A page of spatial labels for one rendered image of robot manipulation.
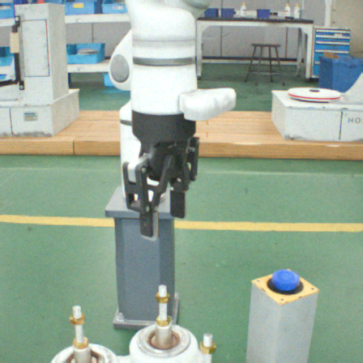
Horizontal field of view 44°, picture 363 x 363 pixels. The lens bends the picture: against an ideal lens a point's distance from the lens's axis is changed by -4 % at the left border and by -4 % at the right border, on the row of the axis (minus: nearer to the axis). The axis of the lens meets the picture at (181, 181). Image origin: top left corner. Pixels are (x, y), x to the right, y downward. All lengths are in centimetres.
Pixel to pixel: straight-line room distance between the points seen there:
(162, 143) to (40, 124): 211
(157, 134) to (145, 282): 58
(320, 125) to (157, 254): 166
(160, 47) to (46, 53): 213
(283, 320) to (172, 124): 32
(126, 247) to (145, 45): 59
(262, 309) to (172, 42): 39
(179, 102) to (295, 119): 200
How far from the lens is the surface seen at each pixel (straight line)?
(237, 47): 877
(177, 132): 51
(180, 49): 50
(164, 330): 65
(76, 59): 525
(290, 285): 66
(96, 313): 117
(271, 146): 242
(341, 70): 490
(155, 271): 102
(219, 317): 115
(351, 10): 679
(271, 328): 68
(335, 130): 254
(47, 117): 259
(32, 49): 263
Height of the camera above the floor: 67
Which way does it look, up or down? 19 degrees down
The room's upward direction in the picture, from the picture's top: straight up
